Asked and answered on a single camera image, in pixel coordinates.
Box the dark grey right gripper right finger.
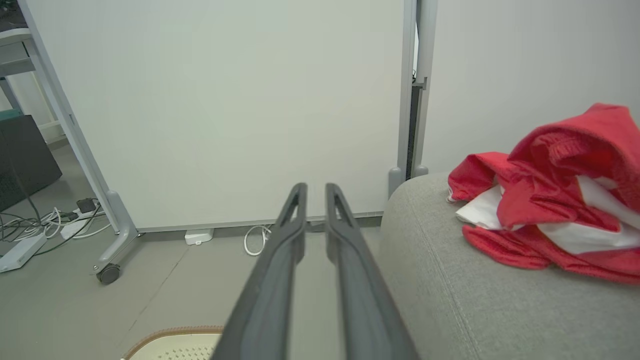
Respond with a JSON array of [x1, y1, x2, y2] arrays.
[[325, 182, 420, 360]]

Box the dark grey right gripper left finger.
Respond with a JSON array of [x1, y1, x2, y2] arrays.
[[210, 182, 308, 360]]

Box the red garment with white stripes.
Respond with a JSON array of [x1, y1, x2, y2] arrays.
[[446, 102, 640, 286]]

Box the cream perforated laundry basket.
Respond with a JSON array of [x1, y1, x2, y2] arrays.
[[121, 326, 224, 360]]

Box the small white floor box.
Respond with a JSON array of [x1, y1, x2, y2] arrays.
[[184, 228, 215, 246]]

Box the grey fabric sofa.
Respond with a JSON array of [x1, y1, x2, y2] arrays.
[[377, 172, 640, 360]]

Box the white power strip with plugs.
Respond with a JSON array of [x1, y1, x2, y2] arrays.
[[60, 207, 108, 240]]

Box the white rolling partition with caster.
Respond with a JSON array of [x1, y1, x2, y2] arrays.
[[17, 0, 418, 286]]

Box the long white power strip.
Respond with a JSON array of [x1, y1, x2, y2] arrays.
[[0, 232, 48, 273]]

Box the black cabinet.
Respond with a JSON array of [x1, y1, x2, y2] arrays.
[[0, 115, 63, 212]]

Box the grey metal desk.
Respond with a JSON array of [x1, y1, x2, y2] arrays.
[[0, 27, 38, 114]]

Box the coiled white cable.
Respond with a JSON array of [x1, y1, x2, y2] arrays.
[[243, 224, 274, 257]]

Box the white floor cables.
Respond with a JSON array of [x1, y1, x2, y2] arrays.
[[30, 207, 113, 240]]

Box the black floor cables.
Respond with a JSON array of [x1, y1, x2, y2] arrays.
[[0, 200, 103, 257]]

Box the white partition with grey post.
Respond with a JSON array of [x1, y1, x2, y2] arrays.
[[412, 0, 640, 179]]

